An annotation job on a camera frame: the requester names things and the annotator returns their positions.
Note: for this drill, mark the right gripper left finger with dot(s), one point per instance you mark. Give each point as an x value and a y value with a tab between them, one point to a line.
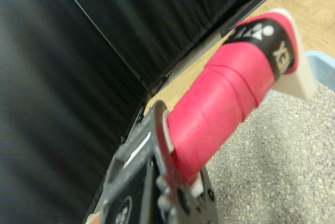
160	129

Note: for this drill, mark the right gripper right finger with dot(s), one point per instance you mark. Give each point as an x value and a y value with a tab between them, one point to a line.
206	208

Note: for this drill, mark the blue litter tray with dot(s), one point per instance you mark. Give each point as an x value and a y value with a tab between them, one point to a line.
274	169

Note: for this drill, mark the black curtain stand pole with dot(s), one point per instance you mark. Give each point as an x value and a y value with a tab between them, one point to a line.
117	52

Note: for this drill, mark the white bin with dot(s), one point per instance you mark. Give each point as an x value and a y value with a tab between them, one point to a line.
94	220

